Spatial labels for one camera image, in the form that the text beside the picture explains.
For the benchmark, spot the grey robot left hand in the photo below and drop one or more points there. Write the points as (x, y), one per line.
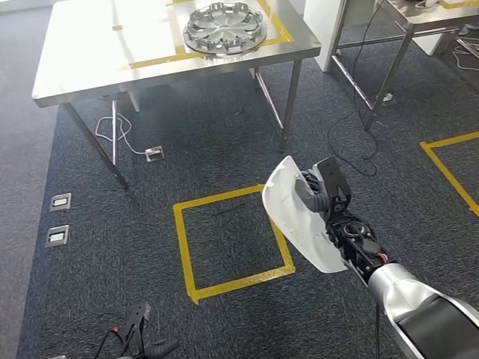
(161, 348)

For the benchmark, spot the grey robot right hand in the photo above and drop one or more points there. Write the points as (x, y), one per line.
(304, 195)

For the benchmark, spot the white plastic cover part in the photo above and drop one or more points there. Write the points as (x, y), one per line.
(292, 223)

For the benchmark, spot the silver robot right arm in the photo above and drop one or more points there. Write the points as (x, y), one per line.
(404, 292)

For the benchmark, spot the steel workbench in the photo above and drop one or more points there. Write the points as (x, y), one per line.
(94, 44)

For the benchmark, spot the yellow floor tape square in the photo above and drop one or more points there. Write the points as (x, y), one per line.
(186, 248)
(424, 145)

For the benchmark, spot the white floor power socket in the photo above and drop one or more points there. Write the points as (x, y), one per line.
(389, 98)

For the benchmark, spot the white pillar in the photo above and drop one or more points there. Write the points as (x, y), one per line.
(322, 29)

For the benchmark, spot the metal floor socket plate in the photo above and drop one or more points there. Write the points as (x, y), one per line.
(60, 202)
(57, 236)

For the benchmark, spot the open metal floor socket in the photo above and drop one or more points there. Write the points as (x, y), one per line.
(155, 154)

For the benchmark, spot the silver wheel hubcap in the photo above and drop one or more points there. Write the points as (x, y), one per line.
(224, 29)

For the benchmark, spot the yellow tape rectangle outline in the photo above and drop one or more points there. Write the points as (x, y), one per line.
(161, 59)

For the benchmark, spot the white support panel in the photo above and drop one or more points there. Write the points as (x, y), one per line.
(134, 101)

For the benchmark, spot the steel frame table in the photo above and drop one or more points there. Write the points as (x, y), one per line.
(422, 15)

